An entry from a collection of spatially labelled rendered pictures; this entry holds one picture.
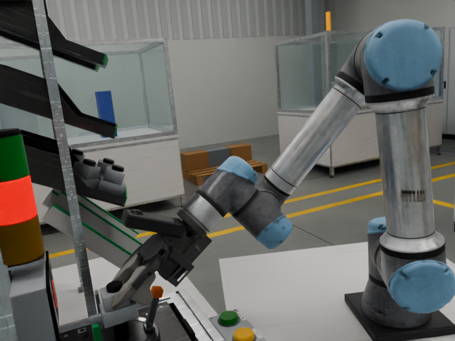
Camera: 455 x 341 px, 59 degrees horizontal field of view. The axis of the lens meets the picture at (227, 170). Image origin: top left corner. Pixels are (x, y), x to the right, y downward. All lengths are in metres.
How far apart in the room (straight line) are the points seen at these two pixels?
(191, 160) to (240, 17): 4.98
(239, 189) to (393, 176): 0.28
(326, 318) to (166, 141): 3.90
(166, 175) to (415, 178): 4.20
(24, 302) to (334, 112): 0.65
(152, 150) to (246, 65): 5.97
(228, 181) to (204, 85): 9.08
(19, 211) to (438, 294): 0.70
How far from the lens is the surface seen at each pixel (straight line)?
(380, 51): 0.73
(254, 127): 10.44
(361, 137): 6.15
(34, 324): 0.53
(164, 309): 0.95
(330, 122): 0.88
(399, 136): 0.77
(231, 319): 0.88
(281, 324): 1.06
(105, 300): 0.79
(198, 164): 6.38
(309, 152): 0.88
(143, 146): 4.71
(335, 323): 1.07
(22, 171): 0.52
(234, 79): 10.15
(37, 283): 0.53
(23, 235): 0.53
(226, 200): 0.77
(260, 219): 0.79
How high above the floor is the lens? 1.45
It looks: 12 degrees down
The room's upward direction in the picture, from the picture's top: 5 degrees counter-clockwise
